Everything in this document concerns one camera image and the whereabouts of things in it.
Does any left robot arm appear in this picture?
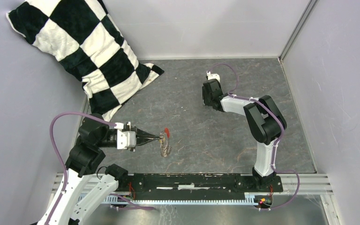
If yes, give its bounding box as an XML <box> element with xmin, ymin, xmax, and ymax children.
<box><xmin>37</xmin><ymin>112</ymin><xmax>169</xmax><ymax>225</ymax></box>

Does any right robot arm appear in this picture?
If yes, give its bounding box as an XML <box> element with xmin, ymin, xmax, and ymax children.
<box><xmin>202</xmin><ymin>77</ymin><xmax>287</xmax><ymax>191</ymax></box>

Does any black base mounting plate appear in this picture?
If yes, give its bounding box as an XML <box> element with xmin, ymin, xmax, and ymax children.
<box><xmin>116</xmin><ymin>173</ymin><xmax>284</xmax><ymax>201</ymax></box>

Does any black white checkered pillow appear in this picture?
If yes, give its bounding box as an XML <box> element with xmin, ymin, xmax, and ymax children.
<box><xmin>6</xmin><ymin>0</ymin><xmax>164</xmax><ymax>121</ymax></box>

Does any aluminium corner profile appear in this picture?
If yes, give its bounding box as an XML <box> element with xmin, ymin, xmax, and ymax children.
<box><xmin>278</xmin><ymin>0</ymin><xmax>319</xmax><ymax>64</ymax></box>

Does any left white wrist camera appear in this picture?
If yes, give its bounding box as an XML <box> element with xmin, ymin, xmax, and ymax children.
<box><xmin>114</xmin><ymin>122</ymin><xmax>136</xmax><ymax>151</ymax></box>

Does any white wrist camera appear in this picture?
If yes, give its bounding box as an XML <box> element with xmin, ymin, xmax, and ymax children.
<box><xmin>114</xmin><ymin>122</ymin><xmax>136</xmax><ymax>151</ymax></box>
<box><xmin>206</xmin><ymin>71</ymin><xmax>220</xmax><ymax>83</ymax></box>

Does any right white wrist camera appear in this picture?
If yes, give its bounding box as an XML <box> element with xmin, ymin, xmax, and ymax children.
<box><xmin>206</xmin><ymin>71</ymin><xmax>220</xmax><ymax>83</ymax></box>

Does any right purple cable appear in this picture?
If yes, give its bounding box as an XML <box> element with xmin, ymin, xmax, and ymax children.
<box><xmin>208</xmin><ymin>63</ymin><xmax>301</xmax><ymax>211</ymax></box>

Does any white slotted cable duct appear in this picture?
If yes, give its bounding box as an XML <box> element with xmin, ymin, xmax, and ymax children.
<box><xmin>99</xmin><ymin>194</ymin><xmax>256</xmax><ymax>206</ymax></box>

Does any aluminium frame rail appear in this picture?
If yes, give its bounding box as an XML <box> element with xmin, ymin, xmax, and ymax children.
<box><xmin>51</xmin><ymin>172</ymin><xmax>341</xmax><ymax>225</ymax></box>

